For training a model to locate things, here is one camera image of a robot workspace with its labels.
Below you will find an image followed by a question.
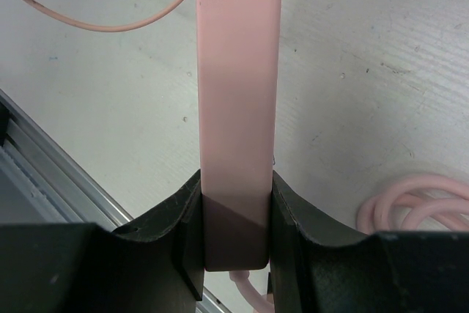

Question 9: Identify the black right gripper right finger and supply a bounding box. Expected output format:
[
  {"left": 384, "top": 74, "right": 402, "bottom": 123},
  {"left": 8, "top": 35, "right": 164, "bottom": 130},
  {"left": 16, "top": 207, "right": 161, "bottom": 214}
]
[{"left": 270, "top": 175, "right": 468, "bottom": 312}]

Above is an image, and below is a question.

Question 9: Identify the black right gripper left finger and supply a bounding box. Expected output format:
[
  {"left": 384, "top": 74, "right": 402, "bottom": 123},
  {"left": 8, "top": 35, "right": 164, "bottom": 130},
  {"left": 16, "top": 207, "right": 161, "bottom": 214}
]
[{"left": 1, "top": 174, "right": 204, "bottom": 312}]

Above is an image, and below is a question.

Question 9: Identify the pink power strip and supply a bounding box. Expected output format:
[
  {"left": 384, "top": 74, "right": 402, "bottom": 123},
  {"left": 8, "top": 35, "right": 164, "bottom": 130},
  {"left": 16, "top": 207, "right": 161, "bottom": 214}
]
[{"left": 196, "top": 0, "right": 281, "bottom": 272}]

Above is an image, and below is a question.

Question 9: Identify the pink coiled cable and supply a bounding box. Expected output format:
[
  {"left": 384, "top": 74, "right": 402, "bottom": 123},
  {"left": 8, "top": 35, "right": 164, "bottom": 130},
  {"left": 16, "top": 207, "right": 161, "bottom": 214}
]
[{"left": 229, "top": 174, "right": 469, "bottom": 313}]

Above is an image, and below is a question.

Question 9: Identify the aluminium front rail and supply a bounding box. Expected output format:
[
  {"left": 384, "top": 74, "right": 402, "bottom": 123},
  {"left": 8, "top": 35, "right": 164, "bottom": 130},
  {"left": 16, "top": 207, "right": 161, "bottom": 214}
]
[{"left": 1, "top": 95, "right": 226, "bottom": 312}]

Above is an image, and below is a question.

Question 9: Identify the thin pink charging cable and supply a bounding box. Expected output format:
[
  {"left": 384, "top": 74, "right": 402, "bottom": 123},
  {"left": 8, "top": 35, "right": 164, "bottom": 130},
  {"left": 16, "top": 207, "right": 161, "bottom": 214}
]
[{"left": 0, "top": 0, "right": 197, "bottom": 34}]

